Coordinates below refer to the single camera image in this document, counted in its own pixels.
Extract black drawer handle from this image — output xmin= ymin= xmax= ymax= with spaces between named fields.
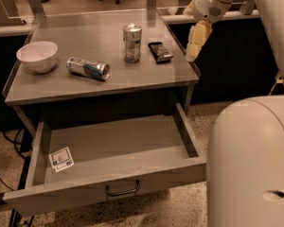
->
xmin=105 ymin=180 xmax=140 ymax=197

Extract open grey top drawer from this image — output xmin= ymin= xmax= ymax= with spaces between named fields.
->
xmin=4 ymin=103 xmax=206 ymax=216

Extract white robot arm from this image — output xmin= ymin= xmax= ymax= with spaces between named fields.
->
xmin=185 ymin=0 xmax=284 ymax=227

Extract black floor cables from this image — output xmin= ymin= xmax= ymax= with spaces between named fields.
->
xmin=0 ymin=128 xmax=31 ymax=192

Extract grey cabinet with top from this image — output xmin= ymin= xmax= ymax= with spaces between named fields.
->
xmin=5 ymin=9 xmax=199 ymax=132

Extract white horizontal rail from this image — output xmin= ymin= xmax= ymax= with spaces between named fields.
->
xmin=160 ymin=9 xmax=261 ymax=26

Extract lying blue silver can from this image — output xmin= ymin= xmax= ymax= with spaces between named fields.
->
xmin=66 ymin=57 xmax=110 ymax=81

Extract white ceramic bowl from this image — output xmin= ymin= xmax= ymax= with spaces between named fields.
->
xmin=16 ymin=41 xmax=59 ymax=73

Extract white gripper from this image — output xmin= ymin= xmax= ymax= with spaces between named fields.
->
xmin=183 ymin=0 xmax=234 ymax=61

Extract dark chocolate bar wrapper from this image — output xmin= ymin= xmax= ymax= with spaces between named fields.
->
xmin=148 ymin=42 xmax=173 ymax=63

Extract upright silver green can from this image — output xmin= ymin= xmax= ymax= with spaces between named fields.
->
xmin=123 ymin=24 xmax=142 ymax=62

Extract white tag sticker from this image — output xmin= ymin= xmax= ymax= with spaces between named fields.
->
xmin=48 ymin=147 xmax=74 ymax=172

